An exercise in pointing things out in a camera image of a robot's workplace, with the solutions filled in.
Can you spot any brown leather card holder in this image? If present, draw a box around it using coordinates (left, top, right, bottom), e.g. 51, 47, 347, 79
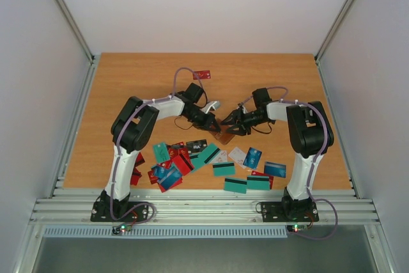
210, 131, 235, 145

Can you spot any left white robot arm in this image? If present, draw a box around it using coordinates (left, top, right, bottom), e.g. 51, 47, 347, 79
91, 83, 220, 222

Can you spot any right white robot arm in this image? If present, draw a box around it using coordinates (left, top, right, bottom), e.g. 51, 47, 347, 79
220, 88, 334, 221

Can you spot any black vip card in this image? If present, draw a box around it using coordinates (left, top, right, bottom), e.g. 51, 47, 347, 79
186, 139, 208, 155

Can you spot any white card right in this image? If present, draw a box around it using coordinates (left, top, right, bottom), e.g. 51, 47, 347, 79
228, 147, 246, 169

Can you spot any white card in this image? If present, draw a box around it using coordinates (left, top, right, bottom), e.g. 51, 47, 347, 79
228, 147, 246, 169
210, 150, 228, 164

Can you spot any white card centre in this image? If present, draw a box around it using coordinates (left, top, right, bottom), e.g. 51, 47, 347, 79
210, 150, 228, 164

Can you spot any teal card black stripe centre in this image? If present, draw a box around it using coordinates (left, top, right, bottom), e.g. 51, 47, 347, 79
190, 143, 220, 172

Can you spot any teal card black stripe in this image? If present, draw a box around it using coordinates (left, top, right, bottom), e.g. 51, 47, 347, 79
212, 162, 236, 177
190, 143, 220, 172
224, 177, 247, 194

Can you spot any red card bottom right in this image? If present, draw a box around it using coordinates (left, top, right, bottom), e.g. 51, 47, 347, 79
251, 171, 274, 190

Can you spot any lone red card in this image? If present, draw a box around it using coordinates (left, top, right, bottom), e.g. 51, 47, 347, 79
192, 70, 211, 80

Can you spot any red card black stripe centre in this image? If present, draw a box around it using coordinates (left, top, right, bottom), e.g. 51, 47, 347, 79
172, 154, 194, 176

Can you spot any red card black stripe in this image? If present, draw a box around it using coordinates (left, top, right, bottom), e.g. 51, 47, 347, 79
130, 167, 142, 186
172, 154, 194, 176

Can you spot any blue card far right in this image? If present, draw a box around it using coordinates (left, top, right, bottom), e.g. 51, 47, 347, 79
264, 161, 286, 178

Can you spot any teal card upper left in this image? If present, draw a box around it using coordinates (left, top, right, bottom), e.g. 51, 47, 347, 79
153, 142, 170, 164

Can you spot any teal card bottom right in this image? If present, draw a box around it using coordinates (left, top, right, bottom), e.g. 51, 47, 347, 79
247, 175, 270, 191

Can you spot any blue card lower pile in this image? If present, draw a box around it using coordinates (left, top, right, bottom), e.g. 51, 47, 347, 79
157, 166, 183, 192

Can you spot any red card upper left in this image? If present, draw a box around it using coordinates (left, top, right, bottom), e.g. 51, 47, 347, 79
134, 153, 145, 168

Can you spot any red card black stripe left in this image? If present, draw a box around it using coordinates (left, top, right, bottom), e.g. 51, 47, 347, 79
130, 167, 142, 186

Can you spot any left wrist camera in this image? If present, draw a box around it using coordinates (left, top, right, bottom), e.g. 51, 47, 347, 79
202, 100, 220, 114

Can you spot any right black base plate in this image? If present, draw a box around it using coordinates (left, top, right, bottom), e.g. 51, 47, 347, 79
261, 200, 320, 222

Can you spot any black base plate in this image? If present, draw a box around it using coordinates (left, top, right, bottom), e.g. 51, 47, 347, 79
261, 200, 320, 222
90, 190, 151, 223

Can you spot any slotted grey cable duct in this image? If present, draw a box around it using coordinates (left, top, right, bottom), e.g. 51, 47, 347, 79
43, 225, 288, 239

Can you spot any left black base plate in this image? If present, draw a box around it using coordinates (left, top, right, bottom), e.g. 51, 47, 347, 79
90, 190, 151, 223

